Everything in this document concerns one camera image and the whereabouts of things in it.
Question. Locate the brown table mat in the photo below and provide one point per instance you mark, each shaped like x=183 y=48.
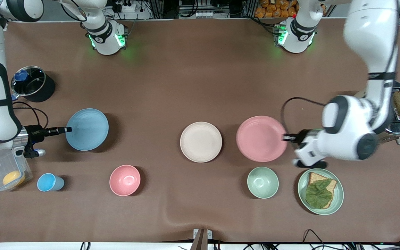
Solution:
x=200 y=86

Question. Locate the green lettuce leaf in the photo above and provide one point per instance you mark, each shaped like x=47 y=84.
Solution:
x=318 y=194

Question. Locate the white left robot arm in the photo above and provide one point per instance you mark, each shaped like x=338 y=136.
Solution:
x=370 y=34

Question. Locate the toasted bread slice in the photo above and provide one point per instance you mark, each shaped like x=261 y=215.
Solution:
x=316 y=177

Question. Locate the green bowl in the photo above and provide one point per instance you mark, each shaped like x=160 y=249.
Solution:
x=263 y=182

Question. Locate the beige plate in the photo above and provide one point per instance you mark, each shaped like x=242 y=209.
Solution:
x=201 y=142

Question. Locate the white power strip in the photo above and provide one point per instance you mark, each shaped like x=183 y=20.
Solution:
x=127 y=6
x=205 y=14

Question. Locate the yellow round food piece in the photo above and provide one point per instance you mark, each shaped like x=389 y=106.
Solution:
x=13 y=178

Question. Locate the blue plate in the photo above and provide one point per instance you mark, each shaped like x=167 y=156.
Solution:
x=87 y=130

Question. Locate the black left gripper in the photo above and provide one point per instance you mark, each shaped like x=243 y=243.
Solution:
x=304 y=135

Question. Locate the green plate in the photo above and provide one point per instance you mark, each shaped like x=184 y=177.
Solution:
x=339 y=194

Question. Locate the orange snack bag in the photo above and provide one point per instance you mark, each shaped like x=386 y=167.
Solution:
x=274 y=8

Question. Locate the pink bowl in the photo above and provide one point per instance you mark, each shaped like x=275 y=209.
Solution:
x=125 y=180

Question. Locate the glass lid blue knob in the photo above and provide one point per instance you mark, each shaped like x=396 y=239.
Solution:
x=33 y=81

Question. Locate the pink plate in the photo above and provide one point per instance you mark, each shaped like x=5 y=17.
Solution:
x=260 y=139

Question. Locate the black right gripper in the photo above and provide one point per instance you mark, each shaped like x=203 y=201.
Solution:
x=36 y=133

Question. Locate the blue cup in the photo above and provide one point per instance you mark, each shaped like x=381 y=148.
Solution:
x=47 y=182

